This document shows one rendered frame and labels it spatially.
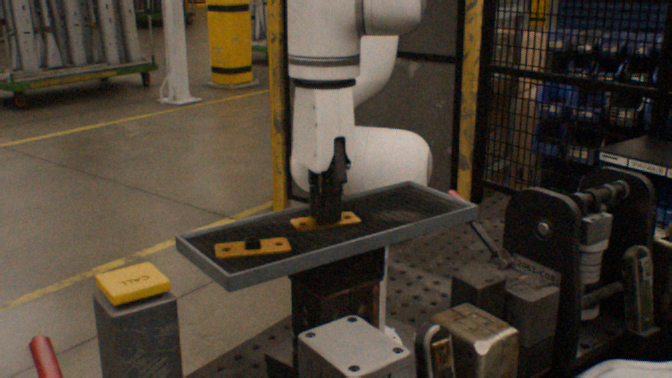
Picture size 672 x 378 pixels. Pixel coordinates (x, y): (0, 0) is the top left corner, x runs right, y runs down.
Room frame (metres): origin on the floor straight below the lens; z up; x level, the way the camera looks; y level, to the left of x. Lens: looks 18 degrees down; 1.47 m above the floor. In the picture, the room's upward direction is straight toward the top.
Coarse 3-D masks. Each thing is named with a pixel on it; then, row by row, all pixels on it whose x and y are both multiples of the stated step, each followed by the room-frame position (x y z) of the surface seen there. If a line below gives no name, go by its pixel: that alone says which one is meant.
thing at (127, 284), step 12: (144, 264) 0.67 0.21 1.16; (96, 276) 0.64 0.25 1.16; (108, 276) 0.64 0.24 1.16; (120, 276) 0.64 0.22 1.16; (132, 276) 0.64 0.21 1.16; (144, 276) 0.64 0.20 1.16; (156, 276) 0.64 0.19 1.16; (108, 288) 0.62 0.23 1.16; (120, 288) 0.62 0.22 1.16; (132, 288) 0.62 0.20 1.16; (144, 288) 0.62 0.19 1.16; (156, 288) 0.62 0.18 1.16; (168, 288) 0.63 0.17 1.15; (120, 300) 0.60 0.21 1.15; (132, 300) 0.61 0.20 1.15
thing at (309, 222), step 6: (342, 216) 0.81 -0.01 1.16; (348, 216) 0.81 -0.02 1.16; (354, 216) 0.81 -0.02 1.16; (294, 222) 0.79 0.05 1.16; (300, 222) 0.79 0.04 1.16; (306, 222) 0.79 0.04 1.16; (312, 222) 0.79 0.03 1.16; (336, 222) 0.79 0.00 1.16; (342, 222) 0.79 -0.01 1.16; (348, 222) 0.79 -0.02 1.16; (354, 222) 0.79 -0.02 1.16; (360, 222) 0.80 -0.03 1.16; (300, 228) 0.77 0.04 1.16; (306, 228) 0.77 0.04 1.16; (312, 228) 0.77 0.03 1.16; (318, 228) 0.77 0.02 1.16
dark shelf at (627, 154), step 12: (612, 144) 1.68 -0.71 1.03; (624, 144) 1.68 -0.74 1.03; (636, 144) 1.68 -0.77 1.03; (648, 144) 1.68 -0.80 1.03; (660, 144) 1.68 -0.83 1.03; (600, 156) 1.63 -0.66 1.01; (612, 156) 1.60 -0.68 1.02; (624, 156) 1.58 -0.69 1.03; (636, 156) 1.57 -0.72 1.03; (648, 156) 1.57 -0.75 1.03; (660, 156) 1.57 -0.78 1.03; (636, 168) 1.55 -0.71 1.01; (648, 168) 1.52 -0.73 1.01; (660, 168) 1.50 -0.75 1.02
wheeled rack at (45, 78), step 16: (0, 0) 6.97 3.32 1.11; (96, 64) 8.17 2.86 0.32; (128, 64) 8.25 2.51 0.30; (144, 64) 8.41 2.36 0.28; (0, 80) 7.20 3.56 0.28; (16, 80) 7.09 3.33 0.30; (32, 80) 7.21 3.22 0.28; (48, 80) 7.28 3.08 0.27; (64, 80) 7.42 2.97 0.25; (80, 80) 7.59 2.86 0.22; (144, 80) 8.40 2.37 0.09; (16, 96) 7.06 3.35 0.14
